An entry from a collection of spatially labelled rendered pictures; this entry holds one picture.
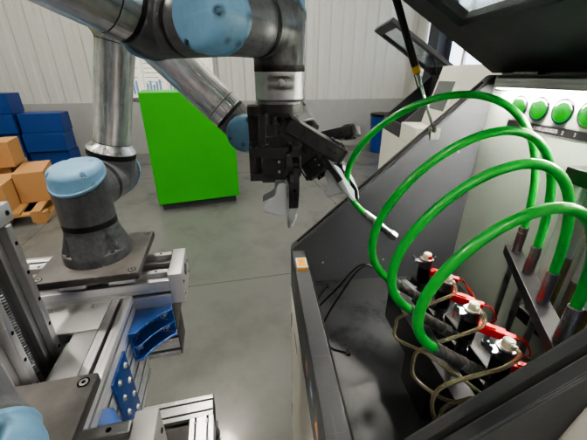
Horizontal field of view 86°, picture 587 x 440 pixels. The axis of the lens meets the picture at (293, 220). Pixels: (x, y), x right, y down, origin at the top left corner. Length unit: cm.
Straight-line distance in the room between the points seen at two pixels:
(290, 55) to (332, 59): 693
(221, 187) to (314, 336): 339
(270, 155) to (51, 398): 46
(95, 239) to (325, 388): 59
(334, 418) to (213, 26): 56
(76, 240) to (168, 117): 299
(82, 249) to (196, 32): 60
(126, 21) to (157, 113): 330
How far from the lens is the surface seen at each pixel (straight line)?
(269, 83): 48
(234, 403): 179
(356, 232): 100
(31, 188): 460
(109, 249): 87
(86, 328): 85
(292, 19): 48
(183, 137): 380
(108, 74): 89
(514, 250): 83
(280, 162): 50
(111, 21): 47
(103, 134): 92
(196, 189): 394
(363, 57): 769
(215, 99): 69
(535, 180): 77
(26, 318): 79
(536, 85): 90
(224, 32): 39
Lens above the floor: 144
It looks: 24 degrees down
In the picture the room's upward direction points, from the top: straight up
